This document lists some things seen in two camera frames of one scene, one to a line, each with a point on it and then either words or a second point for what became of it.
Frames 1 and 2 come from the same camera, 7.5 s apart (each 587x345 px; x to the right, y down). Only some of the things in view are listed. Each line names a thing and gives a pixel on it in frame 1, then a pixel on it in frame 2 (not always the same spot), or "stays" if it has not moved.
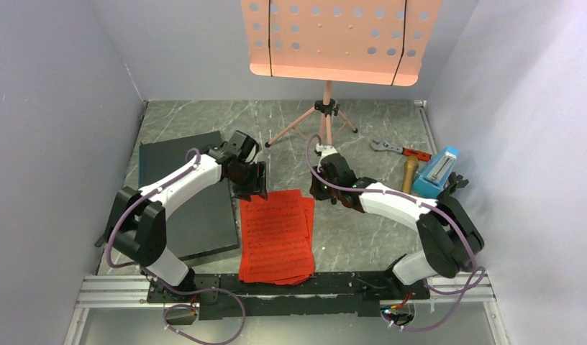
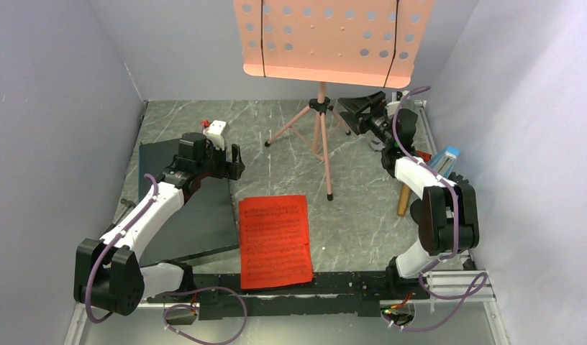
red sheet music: [277, 238] stays
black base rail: [219, 297] stays
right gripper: [316, 192] to [357, 121]
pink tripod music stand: [377, 42] stays
